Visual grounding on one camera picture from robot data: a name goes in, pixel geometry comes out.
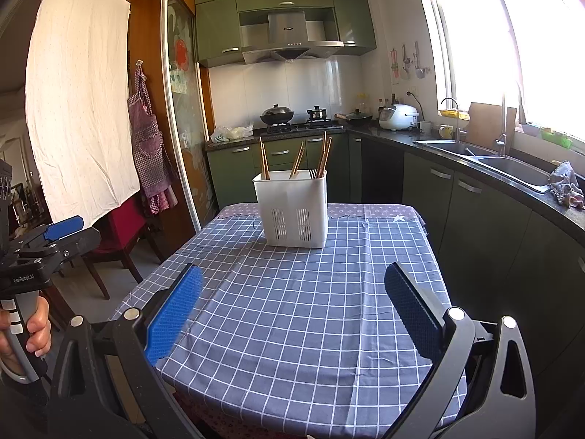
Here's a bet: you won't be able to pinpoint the tall steel faucet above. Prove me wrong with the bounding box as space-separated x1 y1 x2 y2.
496 94 509 157

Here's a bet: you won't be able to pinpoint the purple checked apron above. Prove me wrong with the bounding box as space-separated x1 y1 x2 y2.
127 66 179 215

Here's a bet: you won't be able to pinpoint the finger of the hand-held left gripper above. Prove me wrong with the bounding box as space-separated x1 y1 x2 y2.
9 227 102 266
14 216 86 246

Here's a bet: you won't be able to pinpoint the white rice cooker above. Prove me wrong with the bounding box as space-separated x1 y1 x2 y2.
378 104 420 131

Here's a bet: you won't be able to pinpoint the green plastic container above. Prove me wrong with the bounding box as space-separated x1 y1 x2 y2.
539 128 572 149

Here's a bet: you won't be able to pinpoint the red upholstered wooden chair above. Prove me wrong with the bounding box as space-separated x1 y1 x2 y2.
80 194 165 300

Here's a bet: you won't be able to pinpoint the black frying pan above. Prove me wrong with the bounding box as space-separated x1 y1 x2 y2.
336 109 373 128

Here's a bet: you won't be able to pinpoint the frosted glass sliding door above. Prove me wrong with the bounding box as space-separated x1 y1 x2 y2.
160 0 218 234

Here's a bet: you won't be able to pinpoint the mauve star-print tablecloth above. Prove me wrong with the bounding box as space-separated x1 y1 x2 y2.
215 202 429 227

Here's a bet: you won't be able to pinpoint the green wall cabinets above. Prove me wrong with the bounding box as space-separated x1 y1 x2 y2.
194 0 378 68

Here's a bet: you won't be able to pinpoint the brown cutting board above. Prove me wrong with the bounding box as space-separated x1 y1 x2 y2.
466 102 518 151

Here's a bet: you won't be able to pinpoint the person's left hand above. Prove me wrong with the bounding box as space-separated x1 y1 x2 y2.
0 296 52 369

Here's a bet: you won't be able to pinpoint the black wok with lid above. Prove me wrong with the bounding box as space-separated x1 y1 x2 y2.
260 104 295 125

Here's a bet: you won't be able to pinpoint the white hanging sheet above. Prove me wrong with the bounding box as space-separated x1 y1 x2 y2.
25 0 140 225

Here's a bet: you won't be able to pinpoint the crumpled dish rag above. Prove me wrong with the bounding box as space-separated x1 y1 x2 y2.
548 160 585 209

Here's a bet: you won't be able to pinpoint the white plastic utensil holder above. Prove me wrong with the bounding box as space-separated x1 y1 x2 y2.
253 170 328 248

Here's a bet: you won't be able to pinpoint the hanging metal spatula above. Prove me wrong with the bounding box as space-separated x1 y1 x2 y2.
412 41 426 78

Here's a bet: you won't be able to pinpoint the blue checked tablecloth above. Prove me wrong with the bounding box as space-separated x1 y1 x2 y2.
109 210 468 431

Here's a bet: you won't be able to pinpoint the green base cabinets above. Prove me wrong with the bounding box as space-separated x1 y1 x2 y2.
205 130 585 376

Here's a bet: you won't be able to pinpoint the curved steel faucet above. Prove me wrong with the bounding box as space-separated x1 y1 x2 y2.
440 97 463 143

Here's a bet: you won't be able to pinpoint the steel range hood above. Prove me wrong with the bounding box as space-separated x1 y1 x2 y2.
240 9 344 65

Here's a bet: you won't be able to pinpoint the white plastic bags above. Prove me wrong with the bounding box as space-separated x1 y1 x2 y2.
210 124 254 142

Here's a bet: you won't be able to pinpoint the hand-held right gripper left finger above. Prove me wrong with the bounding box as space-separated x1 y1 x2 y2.
47 263 204 439

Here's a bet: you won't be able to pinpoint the black gas stove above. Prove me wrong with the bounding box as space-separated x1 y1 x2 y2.
263 119 343 132

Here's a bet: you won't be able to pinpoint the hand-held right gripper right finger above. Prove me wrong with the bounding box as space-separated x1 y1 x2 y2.
381 262 537 439

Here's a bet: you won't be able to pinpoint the black built-in appliance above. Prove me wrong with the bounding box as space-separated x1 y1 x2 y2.
361 137 405 204

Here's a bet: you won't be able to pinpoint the steel double sink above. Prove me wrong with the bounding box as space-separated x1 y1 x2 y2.
414 139 554 193

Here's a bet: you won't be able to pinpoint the kitchen window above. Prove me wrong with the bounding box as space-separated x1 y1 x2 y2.
425 0 585 142

